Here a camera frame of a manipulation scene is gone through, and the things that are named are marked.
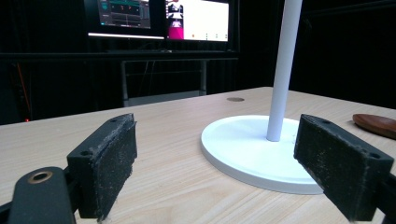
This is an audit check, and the white stand with round base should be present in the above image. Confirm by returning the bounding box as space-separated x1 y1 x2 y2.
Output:
200 0 325 195

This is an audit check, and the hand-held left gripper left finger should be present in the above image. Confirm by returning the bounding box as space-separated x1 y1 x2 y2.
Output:
66 113 138 222

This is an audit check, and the brown wooden tray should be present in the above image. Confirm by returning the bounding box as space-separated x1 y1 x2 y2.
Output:
352 113 396 140

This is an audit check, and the monitor with white screen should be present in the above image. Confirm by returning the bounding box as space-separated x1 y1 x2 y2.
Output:
164 0 232 43

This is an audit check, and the red cable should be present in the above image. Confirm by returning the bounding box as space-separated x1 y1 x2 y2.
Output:
17 62 32 122

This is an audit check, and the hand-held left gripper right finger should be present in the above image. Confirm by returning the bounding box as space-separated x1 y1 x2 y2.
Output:
293 113 395 222

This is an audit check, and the monitor with dark screen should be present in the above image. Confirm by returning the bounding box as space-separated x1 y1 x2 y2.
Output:
83 0 166 41

